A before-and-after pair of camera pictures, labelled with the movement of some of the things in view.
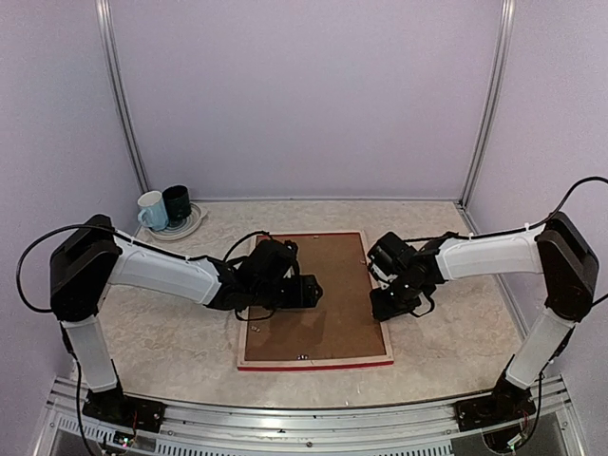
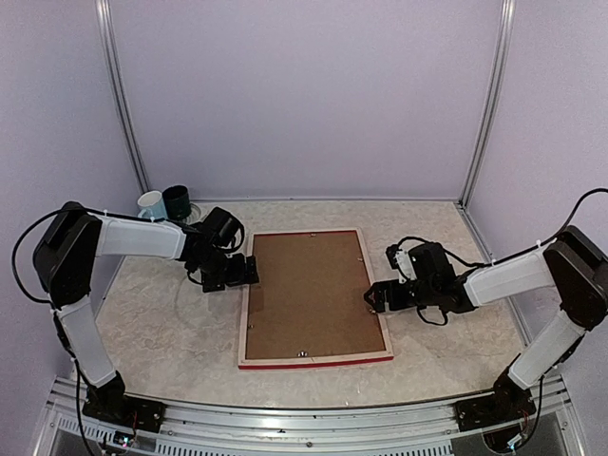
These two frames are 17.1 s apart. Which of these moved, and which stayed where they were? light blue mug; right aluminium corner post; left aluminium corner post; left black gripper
Moved: left black gripper
Stayed: left aluminium corner post; right aluminium corner post; light blue mug
